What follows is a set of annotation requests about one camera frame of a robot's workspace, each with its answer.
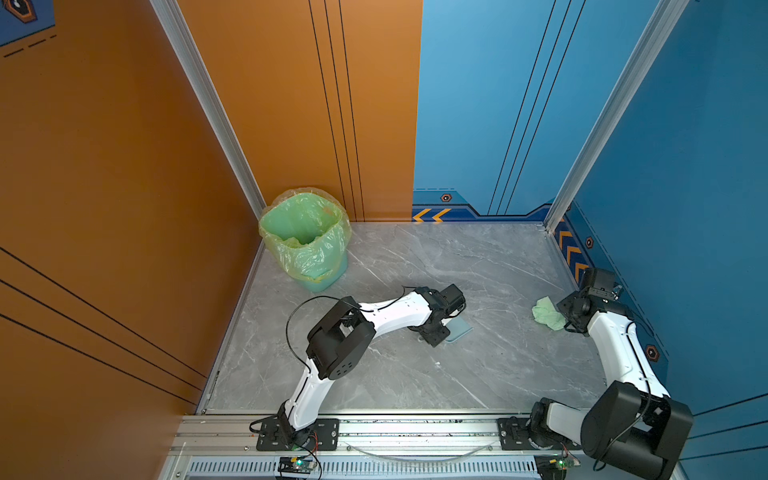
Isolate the left aluminium corner post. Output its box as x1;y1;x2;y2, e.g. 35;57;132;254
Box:
149;0;266;214

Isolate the right circuit board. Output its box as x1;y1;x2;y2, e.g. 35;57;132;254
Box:
534;456;581;480

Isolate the green trash bin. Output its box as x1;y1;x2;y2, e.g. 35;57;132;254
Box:
261;191;351;293

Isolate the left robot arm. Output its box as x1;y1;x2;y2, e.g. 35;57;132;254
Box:
277;284;466;447

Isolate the aluminium frame rail front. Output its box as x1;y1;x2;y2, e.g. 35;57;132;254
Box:
159;411;631;479

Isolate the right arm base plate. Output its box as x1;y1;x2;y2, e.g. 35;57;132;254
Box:
496;416;580;451

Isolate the circuit board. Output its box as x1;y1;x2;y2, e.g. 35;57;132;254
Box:
276;456;319;479
534;456;581;480

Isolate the right aluminium corner post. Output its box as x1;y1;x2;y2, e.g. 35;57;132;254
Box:
543;0;689;234

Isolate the aluminium corner post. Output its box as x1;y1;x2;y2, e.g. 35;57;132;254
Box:
543;0;689;234
149;0;266;214

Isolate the small green paper scrap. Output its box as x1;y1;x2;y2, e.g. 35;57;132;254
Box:
532;297;566;331

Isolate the teal dustpan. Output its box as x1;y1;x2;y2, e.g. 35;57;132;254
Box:
444;316;473;343

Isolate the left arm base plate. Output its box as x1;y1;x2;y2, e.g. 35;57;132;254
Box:
256;417;340;452

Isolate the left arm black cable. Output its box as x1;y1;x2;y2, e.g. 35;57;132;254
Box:
284;285;421;379

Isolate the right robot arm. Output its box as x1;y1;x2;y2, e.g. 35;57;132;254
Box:
528;288;693;479

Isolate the left circuit board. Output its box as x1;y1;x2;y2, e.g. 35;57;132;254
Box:
276;456;319;479

